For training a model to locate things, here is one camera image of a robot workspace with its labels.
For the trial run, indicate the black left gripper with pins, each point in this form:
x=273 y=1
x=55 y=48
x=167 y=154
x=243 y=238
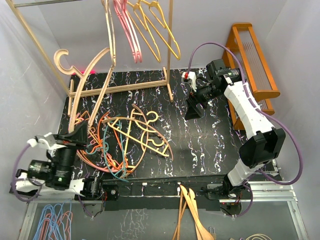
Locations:
x=78 y=137

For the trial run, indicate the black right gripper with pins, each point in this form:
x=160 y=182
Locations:
x=192 y=111

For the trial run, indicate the pink plastic hanger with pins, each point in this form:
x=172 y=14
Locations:
x=118 y=11
x=132 y=36

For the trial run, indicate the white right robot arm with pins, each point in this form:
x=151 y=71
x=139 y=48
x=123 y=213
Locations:
x=264 y=141

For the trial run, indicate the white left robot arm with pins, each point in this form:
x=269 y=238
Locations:
x=54 y=175

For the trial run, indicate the wooden hangers on floor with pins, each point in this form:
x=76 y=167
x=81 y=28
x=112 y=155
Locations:
x=187 y=201

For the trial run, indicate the teal thin hanger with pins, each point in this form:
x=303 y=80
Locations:
x=114 y=150

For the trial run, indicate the orange thin hanger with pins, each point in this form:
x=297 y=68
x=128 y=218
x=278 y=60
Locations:
x=98 y=152

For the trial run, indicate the metal hanging rod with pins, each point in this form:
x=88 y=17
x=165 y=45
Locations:
x=40 y=3

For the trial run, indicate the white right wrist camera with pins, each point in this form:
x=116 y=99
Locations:
x=190 y=78

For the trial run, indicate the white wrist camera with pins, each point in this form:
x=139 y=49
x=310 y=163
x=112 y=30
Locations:
x=190 y=78
x=46 y=142

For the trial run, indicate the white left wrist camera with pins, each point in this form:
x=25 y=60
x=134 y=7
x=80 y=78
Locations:
x=46 y=142

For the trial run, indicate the blue wire hangers pile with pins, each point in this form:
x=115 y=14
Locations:
x=55 y=222

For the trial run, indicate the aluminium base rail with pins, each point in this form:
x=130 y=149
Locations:
x=268 y=191

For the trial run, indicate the wooden clothes rack frame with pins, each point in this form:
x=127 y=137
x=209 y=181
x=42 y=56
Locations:
x=83 y=29

